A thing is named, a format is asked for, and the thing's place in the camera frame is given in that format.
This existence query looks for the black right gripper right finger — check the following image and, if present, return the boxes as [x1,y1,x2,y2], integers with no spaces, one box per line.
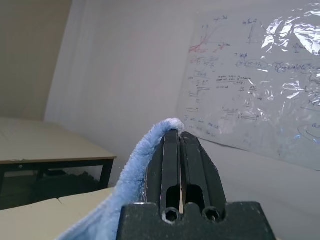
[181,131,228,223]

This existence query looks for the light blue towel white trim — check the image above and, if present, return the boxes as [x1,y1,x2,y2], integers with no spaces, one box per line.
[56,117,186,240]

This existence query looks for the beige table with black frame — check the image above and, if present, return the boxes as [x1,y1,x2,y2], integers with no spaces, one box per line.
[0,116,118,208]

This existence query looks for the glossy whiteboard wall film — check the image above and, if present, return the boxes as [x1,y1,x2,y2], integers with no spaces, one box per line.
[176,0,320,172]

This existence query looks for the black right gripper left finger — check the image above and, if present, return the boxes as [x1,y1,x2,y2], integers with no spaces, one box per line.
[146,130,183,223]

